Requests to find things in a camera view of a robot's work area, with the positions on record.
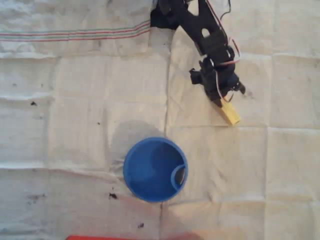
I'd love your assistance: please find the yellow rectangular block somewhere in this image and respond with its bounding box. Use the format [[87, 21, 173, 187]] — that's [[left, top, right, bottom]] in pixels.
[[218, 100, 242, 125]]

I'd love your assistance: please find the white striped cloth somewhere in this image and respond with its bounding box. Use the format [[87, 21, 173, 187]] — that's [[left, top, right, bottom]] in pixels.
[[0, 0, 320, 240]]

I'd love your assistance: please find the blue plastic cup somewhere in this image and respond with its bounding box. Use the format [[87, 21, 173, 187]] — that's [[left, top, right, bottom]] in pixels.
[[122, 136, 189, 203]]

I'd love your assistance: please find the red flat object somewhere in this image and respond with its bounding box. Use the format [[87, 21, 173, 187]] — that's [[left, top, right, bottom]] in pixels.
[[65, 234, 201, 240]]

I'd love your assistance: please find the black cable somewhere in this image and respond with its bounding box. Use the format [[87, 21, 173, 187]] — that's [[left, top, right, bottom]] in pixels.
[[219, 0, 232, 20]]

